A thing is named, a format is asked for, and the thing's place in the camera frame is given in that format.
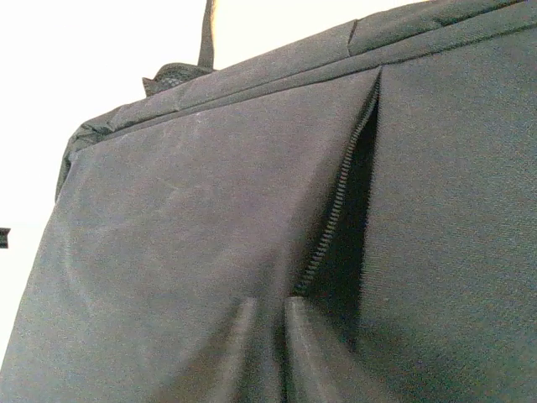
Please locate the black student backpack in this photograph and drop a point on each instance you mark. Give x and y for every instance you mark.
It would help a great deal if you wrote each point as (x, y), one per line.
(384, 170)

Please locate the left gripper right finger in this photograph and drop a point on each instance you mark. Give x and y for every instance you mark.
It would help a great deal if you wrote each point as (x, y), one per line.
(321, 369)

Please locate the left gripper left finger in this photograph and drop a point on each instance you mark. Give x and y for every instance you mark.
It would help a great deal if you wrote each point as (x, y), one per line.
(215, 373)

